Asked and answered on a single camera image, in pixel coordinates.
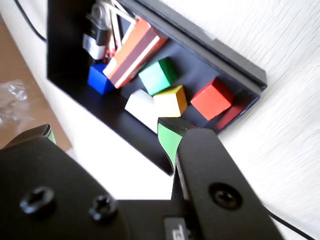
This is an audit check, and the clear plastic wrap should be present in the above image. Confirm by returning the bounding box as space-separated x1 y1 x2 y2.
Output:
0 79 36 126

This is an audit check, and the green wooden cube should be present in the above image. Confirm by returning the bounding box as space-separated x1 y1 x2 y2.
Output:
138 56 179 96

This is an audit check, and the red wooden cube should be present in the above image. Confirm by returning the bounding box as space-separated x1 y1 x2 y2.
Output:
190 77 235 121

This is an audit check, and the white framed dark card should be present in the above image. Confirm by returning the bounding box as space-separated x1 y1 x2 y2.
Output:
117 9 138 48

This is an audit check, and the black cardboard box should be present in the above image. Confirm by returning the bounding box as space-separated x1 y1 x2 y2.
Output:
46 0 261 177

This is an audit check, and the orange white matchbox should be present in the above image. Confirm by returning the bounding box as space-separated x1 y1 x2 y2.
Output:
102 17 169 90

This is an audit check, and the blue wooden cube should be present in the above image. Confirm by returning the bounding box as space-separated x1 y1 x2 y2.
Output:
87 63 116 95

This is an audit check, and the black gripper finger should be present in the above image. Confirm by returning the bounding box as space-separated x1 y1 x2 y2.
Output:
0 124 131 240
156 117 283 240

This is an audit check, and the black silver clip gadget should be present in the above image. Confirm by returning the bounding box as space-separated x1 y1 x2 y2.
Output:
82 2 112 61

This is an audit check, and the yellow wooden cube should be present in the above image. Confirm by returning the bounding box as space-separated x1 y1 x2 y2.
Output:
152 84 188 118

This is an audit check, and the white rectangular block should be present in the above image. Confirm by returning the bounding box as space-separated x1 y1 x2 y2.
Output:
124 88 161 121

